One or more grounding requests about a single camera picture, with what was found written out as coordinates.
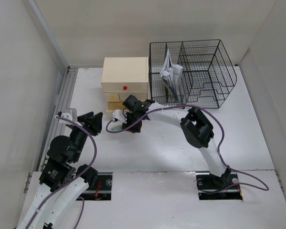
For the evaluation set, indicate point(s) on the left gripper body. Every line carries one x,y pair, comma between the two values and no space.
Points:
78,135

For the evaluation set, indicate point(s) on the green translucent highlighter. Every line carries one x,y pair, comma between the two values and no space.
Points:
116,128

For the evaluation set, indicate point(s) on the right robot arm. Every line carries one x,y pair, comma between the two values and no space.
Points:
196,127

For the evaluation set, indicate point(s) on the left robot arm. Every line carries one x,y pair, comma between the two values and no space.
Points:
60,184

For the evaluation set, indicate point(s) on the cream drawer cabinet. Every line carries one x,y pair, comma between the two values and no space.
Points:
122,77

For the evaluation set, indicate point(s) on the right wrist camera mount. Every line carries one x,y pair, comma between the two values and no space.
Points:
119,115

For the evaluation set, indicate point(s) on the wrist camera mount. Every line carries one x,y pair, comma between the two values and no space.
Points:
68,113
119,115

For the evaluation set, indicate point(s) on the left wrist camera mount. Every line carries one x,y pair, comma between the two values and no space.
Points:
68,113

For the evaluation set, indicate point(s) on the aluminium rail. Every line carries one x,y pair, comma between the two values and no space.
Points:
62,99

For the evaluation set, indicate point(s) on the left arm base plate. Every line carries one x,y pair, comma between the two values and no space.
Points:
102,190

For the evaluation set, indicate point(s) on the black wire mesh organizer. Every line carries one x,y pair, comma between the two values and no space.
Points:
206,79

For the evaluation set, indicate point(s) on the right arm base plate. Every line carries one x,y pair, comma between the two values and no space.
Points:
210,189

